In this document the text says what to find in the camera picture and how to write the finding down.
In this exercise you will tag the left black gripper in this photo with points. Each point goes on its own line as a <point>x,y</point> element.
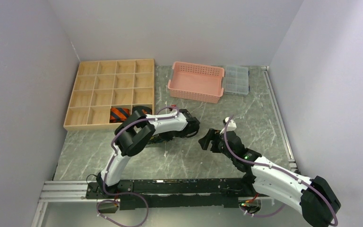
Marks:
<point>163,136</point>

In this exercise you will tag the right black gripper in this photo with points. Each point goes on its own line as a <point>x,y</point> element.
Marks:
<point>212,135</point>

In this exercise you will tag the orange navy striped tie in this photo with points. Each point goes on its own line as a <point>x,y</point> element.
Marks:
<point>119,114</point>

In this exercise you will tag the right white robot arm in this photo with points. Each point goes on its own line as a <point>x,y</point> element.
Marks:
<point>311,197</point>

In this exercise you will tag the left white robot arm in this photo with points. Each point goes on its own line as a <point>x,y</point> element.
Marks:
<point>139,130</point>

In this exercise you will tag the pink plastic basket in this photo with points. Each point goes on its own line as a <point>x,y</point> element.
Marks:
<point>196,82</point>

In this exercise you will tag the dark rolled tie orange leaf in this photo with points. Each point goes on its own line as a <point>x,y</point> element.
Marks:
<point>142,108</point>

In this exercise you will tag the clear plastic organizer box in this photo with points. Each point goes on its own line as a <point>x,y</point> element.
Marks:
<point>236,80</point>

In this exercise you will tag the wooden compartment tray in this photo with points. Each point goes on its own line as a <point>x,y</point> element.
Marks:
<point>100,85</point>

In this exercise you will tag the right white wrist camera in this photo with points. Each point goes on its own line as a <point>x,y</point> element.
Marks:
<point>229,124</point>

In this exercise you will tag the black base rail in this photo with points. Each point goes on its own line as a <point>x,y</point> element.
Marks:
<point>132,194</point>

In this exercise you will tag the aluminium frame rail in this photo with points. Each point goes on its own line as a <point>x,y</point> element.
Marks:
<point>63,204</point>

